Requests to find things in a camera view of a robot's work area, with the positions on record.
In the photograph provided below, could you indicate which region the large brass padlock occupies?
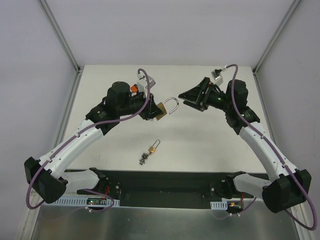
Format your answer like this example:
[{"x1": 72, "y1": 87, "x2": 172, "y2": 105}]
[{"x1": 155, "y1": 97, "x2": 180, "y2": 121}]

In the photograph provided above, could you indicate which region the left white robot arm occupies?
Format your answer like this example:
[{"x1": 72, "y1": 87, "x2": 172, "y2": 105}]
[{"x1": 24, "y1": 79, "x2": 163, "y2": 209}]

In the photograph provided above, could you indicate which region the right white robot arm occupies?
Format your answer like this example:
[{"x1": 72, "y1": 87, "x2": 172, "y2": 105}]
[{"x1": 178, "y1": 77, "x2": 312, "y2": 213}]

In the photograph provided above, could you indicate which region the orange padlock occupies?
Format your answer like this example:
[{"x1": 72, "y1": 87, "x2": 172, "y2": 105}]
[{"x1": 130, "y1": 85, "x2": 139, "y2": 93}]

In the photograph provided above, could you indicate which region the small brass padlock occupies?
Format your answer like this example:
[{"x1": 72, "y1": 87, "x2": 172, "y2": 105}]
[{"x1": 148, "y1": 139, "x2": 161, "y2": 154}]

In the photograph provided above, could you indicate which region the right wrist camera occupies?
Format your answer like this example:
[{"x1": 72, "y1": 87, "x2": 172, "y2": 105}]
[{"x1": 211, "y1": 69, "x2": 223, "y2": 87}]

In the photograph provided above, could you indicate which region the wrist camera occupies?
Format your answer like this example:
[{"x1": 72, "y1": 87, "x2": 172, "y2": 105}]
[
  {"x1": 211, "y1": 69, "x2": 223, "y2": 87},
  {"x1": 136, "y1": 73, "x2": 156, "y2": 95}
]

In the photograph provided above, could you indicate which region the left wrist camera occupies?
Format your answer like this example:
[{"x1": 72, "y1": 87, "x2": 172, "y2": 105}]
[{"x1": 136, "y1": 73, "x2": 156, "y2": 95}]

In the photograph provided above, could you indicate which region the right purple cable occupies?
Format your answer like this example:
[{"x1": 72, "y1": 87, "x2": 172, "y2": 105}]
[{"x1": 219, "y1": 64, "x2": 316, "y2": 230}]

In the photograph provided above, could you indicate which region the purple cable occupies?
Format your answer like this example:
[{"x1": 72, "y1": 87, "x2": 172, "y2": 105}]
[
  {"x1": 219, "y1": 64, "x2": 316, "y2": 230},
  {"x1": 26, "y1": 68, "x2": 151, "y2": 221}
]

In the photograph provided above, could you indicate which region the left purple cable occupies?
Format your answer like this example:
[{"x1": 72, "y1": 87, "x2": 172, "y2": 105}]
[{"x1": 26, "y1": 68, "x2": 151, "y2": 221}]

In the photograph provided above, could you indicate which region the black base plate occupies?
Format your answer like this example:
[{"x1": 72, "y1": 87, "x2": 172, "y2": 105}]
[{"x1": 76, "y1": 167, "x2": 260, "y2": 208}]

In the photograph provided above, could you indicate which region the right white cable duct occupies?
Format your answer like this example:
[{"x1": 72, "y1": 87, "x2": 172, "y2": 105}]
[{"x1": 210, "y1": 200, "x2": 228, "y2": 211}]

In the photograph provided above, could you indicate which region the white cable duct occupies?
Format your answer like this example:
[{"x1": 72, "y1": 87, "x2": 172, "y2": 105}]
[
  {"x1": 48, "y1": 196, "x2": 120, "y2": 208},
  {"x1": 210, "y1": 200, "x2": 228, "y2": 211}
]

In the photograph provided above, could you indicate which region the left white cable duct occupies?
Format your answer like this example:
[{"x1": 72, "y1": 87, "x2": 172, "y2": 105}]
[{"x1": 48, "y1": 196, "x2": 120, "y2": 208}]

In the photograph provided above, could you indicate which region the right aluminium frame post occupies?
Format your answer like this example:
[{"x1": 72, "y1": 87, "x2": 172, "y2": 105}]
[{"x1": 252, "y1": 0, "x2": 303, "y2": 76}]

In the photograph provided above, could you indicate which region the aluminium frame post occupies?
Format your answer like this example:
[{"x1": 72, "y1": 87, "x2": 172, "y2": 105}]
[
  {"x1": 252, "y1": 0, "x2": 303, "y2": 76},
  {"x1": 37, "y1": 0, "x2": 81, "y2": 74}
]

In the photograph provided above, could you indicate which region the left aluminium frame post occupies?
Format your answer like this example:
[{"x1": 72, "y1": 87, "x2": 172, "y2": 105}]
[{"x1": 37, "y1": 0, "x2": 81, "y2": 74}]

